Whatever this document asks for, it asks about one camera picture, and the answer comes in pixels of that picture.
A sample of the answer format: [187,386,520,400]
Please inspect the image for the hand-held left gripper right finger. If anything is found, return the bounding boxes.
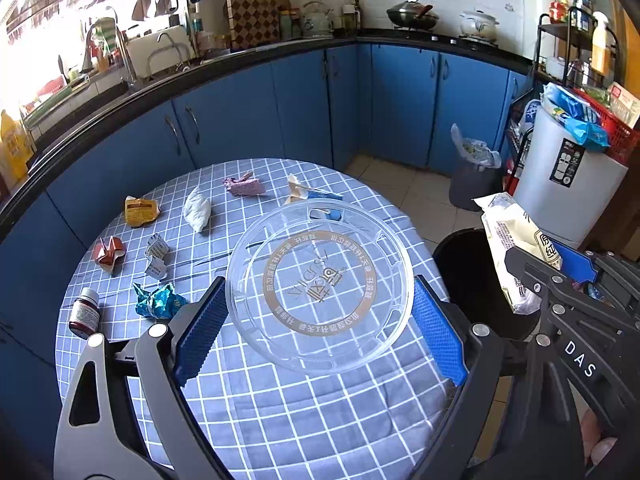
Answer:
[400,275,587,480]

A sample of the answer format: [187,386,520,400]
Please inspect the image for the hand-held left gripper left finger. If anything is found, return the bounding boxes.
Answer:
[54,276,236,480]

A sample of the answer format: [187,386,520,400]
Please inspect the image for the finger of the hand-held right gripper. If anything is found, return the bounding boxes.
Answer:
[504,246,568,307]
[549,239,602,285]

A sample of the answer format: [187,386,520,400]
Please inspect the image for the cream snack wrapper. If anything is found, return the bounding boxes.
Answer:
[472,192,563,316]

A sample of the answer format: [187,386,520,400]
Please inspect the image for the black round trash bin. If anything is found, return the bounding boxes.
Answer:
[432,227,551,342]

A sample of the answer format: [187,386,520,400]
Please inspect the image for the orange white paper carton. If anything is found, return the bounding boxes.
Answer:
[91,236,126,275]

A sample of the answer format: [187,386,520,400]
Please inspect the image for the white tissue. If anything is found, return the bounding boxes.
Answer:
[182,186,212,233]

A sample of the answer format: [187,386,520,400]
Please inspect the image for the clear round plastic lid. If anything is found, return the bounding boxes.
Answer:
[226,199,416,375]

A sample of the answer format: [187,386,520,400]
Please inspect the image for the person's right hand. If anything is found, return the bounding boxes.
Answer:
[582,411,624,472]

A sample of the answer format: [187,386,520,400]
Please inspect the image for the teal foil wrapper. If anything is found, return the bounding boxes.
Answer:
[132,282,188,321]

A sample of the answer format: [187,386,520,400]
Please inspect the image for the white washing machine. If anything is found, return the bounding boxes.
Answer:
[512,105,630,250]

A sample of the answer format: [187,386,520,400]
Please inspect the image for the grey printed paper label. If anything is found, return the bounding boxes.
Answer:
[145,234,170,281]

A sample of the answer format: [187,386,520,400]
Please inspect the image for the grey bin with plastic bag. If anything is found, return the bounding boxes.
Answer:
[448,124,503,211]

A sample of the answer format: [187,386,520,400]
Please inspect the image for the round table checked blue tablecloth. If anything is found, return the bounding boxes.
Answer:
[55,157,468,480]

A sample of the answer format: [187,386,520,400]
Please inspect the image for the small brown medicine bottle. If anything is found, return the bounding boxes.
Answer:
[69,287,100,337]

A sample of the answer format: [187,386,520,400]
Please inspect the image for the yellow orange wrapper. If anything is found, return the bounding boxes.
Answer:
[124,196,161,228]

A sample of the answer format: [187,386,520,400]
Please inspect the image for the red plastic basket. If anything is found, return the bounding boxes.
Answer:
[572,87,640,164]

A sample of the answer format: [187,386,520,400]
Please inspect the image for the blue plastic packet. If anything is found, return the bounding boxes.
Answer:
[542,82,611,153]

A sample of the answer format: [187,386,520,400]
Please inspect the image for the pink crumpled wrapper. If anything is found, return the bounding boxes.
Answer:
[222,171,266,199]

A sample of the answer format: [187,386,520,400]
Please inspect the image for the white wrapper with blue stick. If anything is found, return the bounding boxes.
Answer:
[285,174,346,222]

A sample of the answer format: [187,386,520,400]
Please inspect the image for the yellow spray bottle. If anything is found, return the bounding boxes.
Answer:
[591,12,614,76]

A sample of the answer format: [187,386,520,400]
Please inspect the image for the black metal rack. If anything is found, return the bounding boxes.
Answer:
[504,10,621,196]

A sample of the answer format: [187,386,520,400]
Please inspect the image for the blue kitchen cabinets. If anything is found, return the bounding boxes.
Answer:
[0,42,531,361]

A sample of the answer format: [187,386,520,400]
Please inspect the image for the white ceramic pot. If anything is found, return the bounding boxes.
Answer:
[459,9,501,43]

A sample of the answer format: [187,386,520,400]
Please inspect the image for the yellow detergent bottle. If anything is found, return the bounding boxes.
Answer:
[0,110,31,186]

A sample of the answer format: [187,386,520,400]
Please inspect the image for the black kitchen countertop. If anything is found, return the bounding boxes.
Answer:
[0,27,533,241]

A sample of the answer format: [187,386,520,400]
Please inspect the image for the black wok with lid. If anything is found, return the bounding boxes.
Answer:
[386,0,440,31]

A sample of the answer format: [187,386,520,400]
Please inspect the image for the white dish basin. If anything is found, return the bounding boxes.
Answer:
[125,25,193,78]

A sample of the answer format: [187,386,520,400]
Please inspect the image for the chrome sink faucet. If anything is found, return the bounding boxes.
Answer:
[84,22,137,88]

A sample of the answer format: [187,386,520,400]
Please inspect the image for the checkered wooden cutting board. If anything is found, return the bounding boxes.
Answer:
[224,0,281,51]

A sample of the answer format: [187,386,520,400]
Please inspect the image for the pale green kettle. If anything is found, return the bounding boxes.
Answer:
[300,1,335,38]

